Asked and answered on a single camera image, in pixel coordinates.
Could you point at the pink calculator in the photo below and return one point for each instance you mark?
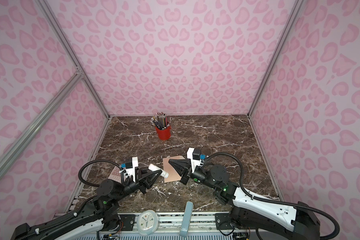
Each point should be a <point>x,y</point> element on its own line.
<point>115,175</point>

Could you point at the white alarm clock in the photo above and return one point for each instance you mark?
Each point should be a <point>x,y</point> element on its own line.
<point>147,222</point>

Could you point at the aluminium frame rail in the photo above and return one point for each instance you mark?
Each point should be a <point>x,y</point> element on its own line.
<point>203,226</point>

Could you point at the white glue stick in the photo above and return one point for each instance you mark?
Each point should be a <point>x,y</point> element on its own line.
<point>154,168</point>

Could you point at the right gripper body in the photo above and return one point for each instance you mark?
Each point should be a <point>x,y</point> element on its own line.
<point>202,177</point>

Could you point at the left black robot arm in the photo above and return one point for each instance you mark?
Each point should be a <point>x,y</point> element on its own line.
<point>98,213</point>

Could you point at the red pencil cup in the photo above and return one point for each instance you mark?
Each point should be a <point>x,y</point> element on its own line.
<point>164,134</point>

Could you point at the pink envelope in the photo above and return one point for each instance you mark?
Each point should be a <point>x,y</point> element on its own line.
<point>173,176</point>

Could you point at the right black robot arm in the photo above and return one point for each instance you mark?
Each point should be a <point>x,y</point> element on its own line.
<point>251,211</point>

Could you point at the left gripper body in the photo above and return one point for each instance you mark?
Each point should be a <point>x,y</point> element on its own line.
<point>130,189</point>

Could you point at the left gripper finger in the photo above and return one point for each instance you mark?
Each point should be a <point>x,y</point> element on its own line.
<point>150,180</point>
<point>143,172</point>

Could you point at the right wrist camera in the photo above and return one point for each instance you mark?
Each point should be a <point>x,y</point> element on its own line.
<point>196,158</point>

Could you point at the coloured pencils bunch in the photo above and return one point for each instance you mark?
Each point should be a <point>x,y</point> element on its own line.
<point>160,121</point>

